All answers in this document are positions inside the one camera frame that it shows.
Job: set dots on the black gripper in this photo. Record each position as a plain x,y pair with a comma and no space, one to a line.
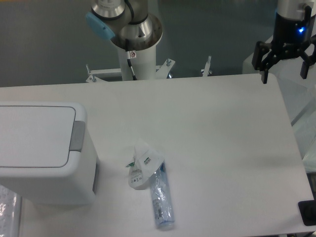
292,36

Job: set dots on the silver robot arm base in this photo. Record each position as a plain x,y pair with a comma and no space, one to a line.
129,26

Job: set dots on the white plastic trash can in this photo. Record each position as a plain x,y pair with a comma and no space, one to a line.
72,184

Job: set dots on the white trash can lid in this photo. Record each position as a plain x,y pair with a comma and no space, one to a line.
38,136

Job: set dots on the black device at table edge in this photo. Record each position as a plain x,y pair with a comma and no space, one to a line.
307,210

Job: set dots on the crumpled white paper wrapper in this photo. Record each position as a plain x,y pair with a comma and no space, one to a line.
145,162

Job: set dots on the clear plastic bottle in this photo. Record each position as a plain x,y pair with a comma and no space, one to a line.
161,199

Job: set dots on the white metal mounting frame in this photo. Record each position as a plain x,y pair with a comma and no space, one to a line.
132,71

